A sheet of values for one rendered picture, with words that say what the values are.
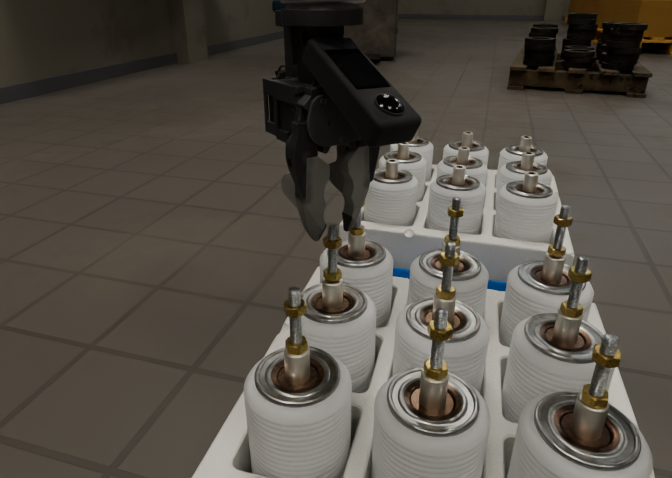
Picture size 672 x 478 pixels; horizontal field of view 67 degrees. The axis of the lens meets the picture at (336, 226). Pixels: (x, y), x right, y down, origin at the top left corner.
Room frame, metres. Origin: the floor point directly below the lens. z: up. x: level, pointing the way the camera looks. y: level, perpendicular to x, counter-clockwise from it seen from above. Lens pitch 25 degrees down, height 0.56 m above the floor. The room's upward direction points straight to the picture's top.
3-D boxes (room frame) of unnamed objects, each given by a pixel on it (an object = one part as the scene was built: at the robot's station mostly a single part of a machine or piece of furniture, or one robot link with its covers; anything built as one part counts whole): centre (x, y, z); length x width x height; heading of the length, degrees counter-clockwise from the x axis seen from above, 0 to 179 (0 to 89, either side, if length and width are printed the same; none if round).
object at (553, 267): (0.52, -0.25, 0.26); 0.02 x 0.02 x 0.03
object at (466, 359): (0.44, -0.11, 0.16); 0.10 x 0.10 x 0.18
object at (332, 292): (0.47, 0.00, 0.26); 0.02 x 0.02 x 0.03
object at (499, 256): (0.95, -0.25, 0.09); 0.39 x 0.39 x 0.18; 73
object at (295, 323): (0.35, 0.03, 0.30); 0.01 x 0.01 x 0.08
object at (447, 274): (0.44, -0.11, 0.30); 0.01 x 0.01 x 0.08
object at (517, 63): (3.51, -1.58, 0.20); 1.13 x 0.78 x 0.41; 156
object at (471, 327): (0.44, -0.11, 0.25); 0.08 x 0.08 x 0.01
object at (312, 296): (0.47, 0.00, 0.25); 0.08 x 0.08 x 0.01
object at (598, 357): (0.29, -0.19, 0.32); 0.02 x 0.02 x 0.01; 63
